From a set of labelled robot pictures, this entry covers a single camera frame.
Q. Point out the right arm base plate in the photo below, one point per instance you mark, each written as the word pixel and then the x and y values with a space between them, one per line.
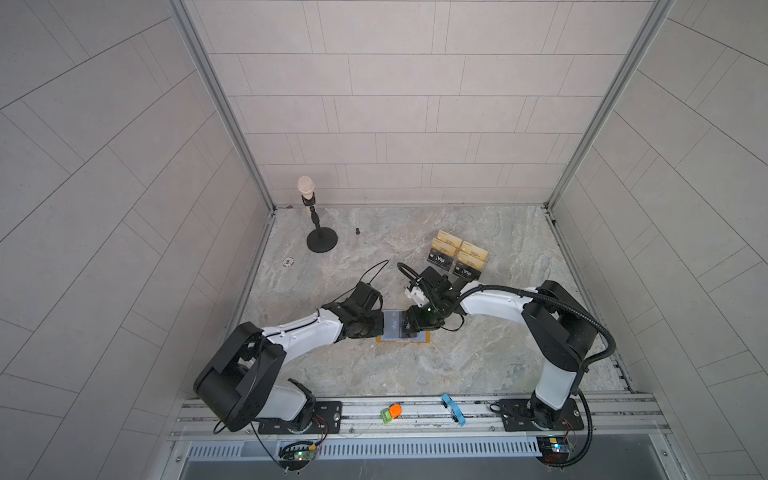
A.
pixel 532 415

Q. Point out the black microphone stand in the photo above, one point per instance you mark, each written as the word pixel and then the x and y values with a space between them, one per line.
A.
pixel 320 239

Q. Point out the clear acrylic card display stand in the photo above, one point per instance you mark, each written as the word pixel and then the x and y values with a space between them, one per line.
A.
pixel 456 256

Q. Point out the yellow leather card holder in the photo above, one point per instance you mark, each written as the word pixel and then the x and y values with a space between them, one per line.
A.
pixel 422 337

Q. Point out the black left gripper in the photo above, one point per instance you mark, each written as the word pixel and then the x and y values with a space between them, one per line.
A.
pixel 378 326

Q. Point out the green orange connector block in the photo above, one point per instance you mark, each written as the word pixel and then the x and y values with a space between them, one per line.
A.
pixel 391 413

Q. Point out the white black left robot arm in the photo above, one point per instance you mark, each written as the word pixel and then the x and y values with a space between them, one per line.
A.
pixel 240 383

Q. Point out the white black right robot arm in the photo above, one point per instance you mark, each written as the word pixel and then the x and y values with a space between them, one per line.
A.
pixel 568 336

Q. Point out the left green circuit board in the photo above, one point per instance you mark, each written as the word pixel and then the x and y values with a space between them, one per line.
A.
pixel 295 456

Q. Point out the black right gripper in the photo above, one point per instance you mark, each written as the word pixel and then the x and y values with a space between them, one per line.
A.
pixel 414 319

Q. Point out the right green circuit board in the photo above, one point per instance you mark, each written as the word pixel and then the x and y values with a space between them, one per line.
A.
pixel 554 449

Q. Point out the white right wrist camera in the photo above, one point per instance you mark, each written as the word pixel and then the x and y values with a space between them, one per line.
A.
pixel 416 294

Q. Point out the green circuit board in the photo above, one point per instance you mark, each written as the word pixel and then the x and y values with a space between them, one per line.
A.
pixel 554 449
pixel 295 456

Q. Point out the black VIP card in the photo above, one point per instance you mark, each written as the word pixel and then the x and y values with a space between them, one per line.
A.
pixel 466 272
pixel 440 259
pixel 393 320

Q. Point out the aluminium front rail frame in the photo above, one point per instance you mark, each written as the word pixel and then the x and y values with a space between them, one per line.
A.
pixel 430 427

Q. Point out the gold VIP card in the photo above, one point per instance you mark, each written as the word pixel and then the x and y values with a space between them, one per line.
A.
pixel 449 239
pixel 444 247
pixel 471 261
pixel 474 251

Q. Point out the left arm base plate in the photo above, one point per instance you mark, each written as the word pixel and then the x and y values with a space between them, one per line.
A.
pixel 325 419

